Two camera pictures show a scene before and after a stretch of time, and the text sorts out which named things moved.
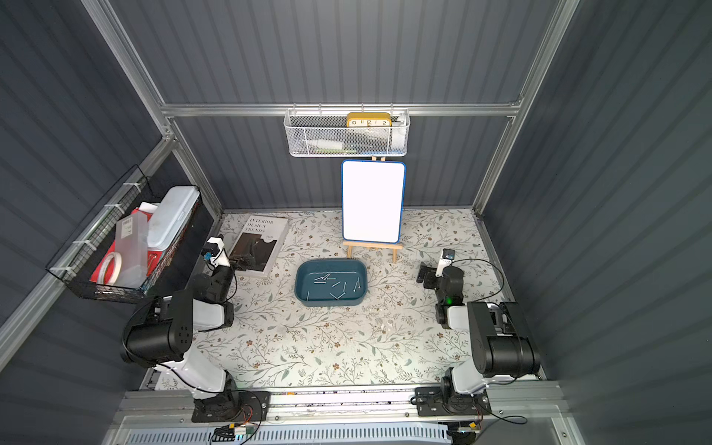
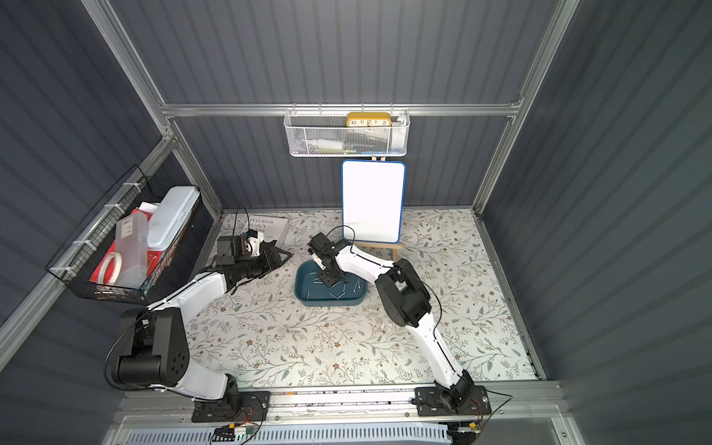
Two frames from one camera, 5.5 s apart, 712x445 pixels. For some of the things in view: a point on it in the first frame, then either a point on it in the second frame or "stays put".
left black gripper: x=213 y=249 → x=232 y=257
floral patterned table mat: x=392 y=339 stays put
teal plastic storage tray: x=330 y=282 stays put
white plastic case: x=169 y=214 stays put
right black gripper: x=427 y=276 → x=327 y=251
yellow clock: x=369 y=120 stays put
